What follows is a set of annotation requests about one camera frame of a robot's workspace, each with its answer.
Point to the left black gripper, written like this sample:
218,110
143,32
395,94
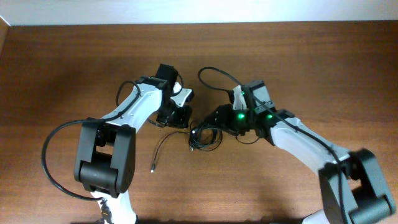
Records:
181,122

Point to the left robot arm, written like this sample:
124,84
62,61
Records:
105,160

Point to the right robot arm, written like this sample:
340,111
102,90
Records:
352,185

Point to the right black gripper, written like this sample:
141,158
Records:
223,119

